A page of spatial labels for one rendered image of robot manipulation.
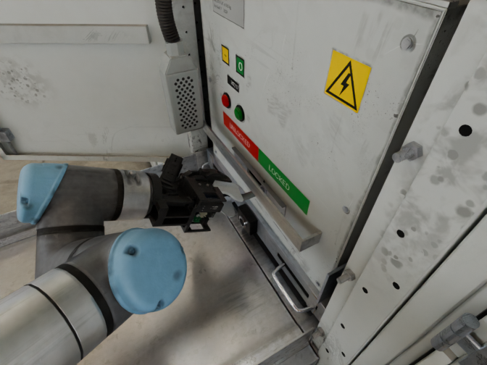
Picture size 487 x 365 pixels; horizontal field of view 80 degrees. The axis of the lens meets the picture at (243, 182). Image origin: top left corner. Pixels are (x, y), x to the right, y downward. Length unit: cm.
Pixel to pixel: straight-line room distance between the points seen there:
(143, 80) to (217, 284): 56
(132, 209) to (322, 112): 29
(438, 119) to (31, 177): 40
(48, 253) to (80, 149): 71
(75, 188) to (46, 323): 19
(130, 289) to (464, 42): 29
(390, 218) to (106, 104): 81
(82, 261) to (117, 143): 76
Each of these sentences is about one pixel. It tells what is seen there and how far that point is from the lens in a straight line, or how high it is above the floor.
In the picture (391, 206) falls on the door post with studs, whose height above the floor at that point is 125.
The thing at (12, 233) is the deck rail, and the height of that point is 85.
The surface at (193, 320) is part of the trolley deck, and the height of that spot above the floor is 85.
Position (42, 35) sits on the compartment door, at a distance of 91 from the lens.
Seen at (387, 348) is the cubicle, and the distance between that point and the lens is 42.
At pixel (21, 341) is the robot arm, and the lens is 26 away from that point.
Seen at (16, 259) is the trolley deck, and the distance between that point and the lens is 88.
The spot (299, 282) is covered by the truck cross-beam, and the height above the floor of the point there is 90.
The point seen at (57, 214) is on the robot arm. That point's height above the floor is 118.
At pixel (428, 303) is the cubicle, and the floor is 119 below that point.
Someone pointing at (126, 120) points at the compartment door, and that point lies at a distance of 95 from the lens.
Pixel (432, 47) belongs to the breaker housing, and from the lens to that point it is 29.
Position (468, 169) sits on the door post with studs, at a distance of 24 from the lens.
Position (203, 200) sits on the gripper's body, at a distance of 45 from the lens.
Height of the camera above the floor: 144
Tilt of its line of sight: 44 degrees down
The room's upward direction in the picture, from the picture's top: straight up
